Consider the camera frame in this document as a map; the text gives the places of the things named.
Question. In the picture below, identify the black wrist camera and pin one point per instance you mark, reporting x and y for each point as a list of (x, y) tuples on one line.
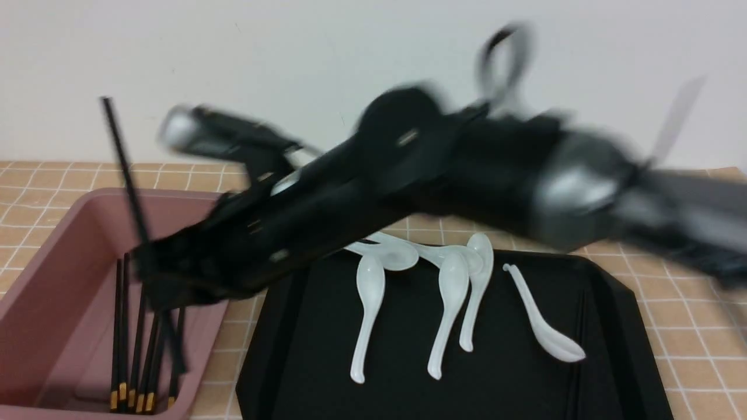
[(212, 134)]

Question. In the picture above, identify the checkered orange tablecloth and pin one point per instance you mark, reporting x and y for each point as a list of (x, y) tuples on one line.
[(697, 334)]

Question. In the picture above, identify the white ceramic soup spoon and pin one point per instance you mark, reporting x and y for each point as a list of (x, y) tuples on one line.
[(393, 257), (453, 283), (555, 343), (479, 282), (435, 254), (371, 290)]

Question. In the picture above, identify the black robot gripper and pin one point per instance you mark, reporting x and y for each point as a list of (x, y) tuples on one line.
[(286, 219)]

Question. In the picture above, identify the pink plastic rectangular bin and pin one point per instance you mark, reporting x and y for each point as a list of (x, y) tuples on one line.
[(57, 318)]

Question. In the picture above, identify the black plastic tray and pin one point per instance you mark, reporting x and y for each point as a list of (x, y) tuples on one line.
[(298, 362)]

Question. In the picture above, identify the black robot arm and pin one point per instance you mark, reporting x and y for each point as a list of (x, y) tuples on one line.
[(555, 186)]

